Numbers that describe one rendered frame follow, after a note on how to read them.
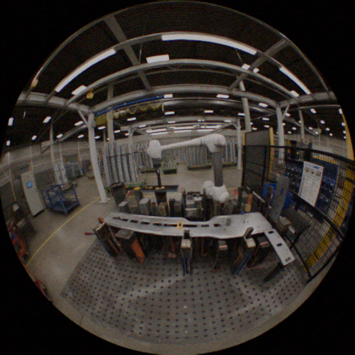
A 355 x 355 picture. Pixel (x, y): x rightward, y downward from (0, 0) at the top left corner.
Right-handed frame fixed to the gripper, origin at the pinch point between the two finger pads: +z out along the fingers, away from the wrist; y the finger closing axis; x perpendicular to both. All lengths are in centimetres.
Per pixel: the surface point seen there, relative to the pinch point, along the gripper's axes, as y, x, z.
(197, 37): 10, 63, -201
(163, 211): 22.8, -2.1, 16.0
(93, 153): -263, -200, -60
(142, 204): 15.2, -18.1, 10.1
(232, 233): 62, 34, 20
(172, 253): 42, -3, 49
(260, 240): 77, 47, 22
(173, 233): 45.1, 0.1, 20.1
